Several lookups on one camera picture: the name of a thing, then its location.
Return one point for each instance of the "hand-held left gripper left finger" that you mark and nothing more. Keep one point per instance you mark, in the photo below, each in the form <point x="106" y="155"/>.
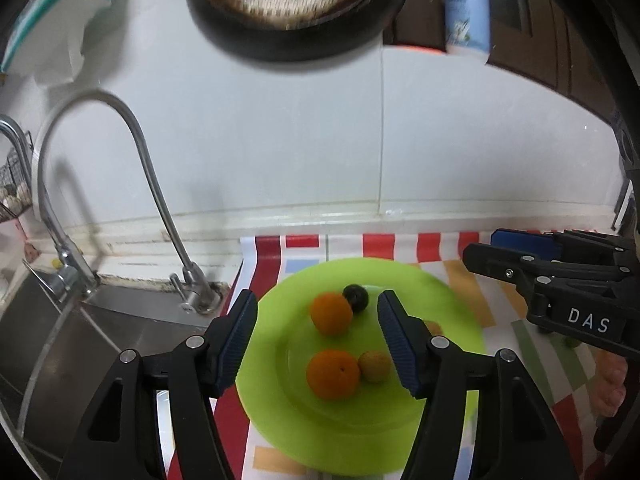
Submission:
<point x="232" y="340"/>

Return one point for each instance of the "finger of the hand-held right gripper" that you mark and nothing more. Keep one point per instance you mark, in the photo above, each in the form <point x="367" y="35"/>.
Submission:
<point x="525" y="242"/>
<point x="505" y="265"/>

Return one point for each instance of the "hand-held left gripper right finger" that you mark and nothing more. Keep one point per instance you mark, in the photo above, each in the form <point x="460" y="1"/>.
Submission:
<point x="400" y="340"/>

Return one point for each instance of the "yellowish round fruit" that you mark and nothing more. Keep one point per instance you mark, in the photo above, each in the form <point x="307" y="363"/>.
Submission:
<point x="374" y="366"/>

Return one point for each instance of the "dark purple plum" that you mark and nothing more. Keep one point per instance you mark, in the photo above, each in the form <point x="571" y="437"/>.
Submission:
<point x="355" y="297"/>

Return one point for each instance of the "orange mandarin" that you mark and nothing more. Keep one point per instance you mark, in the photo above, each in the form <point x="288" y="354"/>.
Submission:
<point x="330" y="314"/>
<point x="435" y="329"/>
<point x="332" y="374"/>

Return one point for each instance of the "green plate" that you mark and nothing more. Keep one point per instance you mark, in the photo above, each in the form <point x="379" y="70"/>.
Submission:
<point x="310" y="425"/>

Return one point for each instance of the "person's right hand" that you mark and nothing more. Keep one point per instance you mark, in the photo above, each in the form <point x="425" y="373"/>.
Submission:
<point x="612" y="385"/>

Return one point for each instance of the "green grape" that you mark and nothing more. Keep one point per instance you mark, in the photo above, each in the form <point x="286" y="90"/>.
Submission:
<point x="571" y="343"/>

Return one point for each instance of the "striped colourful tablecloth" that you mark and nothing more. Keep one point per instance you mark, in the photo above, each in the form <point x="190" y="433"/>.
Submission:
<point x="525" y="385"/>

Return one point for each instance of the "stainless steel sink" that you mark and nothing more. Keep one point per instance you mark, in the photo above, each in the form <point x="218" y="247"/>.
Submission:
<point x="65" y="350"/>

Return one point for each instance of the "slim gooseneck faucet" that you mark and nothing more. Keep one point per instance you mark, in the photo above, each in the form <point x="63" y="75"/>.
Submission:
<point x="150" y="185"/>

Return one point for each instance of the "large chrome faucet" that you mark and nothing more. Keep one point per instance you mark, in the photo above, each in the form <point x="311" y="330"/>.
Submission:
<point x="50" y="240"/>

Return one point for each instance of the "blue white pump bottle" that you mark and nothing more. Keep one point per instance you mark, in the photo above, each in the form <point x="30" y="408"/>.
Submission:
<point x="467" y="15"/>

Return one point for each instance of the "black frying pan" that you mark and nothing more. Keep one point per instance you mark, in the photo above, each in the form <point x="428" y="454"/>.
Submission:
<point x="300" y="40"/>

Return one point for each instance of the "green white paper box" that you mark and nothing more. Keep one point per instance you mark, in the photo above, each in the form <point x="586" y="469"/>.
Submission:
<point x="60" y="5"/>

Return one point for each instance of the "dark brown window frame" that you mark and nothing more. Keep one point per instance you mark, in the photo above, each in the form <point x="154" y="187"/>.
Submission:
<point x="550" y="35"/>

